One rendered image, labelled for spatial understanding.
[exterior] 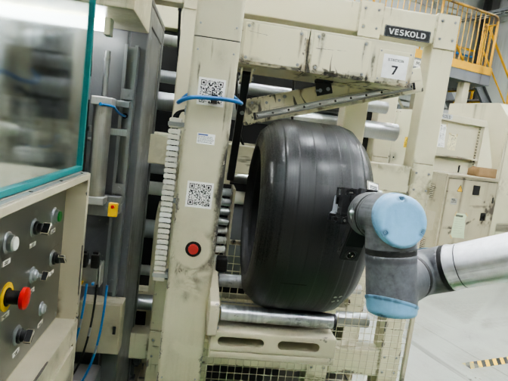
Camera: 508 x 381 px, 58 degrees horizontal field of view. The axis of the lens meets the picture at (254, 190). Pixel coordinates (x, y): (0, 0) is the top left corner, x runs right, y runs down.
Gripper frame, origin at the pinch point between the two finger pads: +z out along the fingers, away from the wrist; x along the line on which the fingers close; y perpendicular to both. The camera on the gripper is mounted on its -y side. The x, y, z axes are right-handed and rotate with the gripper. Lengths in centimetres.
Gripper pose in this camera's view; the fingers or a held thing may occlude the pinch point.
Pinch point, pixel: (336, 217)
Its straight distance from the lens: 114.7
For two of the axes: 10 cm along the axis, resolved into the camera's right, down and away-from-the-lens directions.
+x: -9.9, -1.1, -1.2
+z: -1.2, -0.2, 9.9
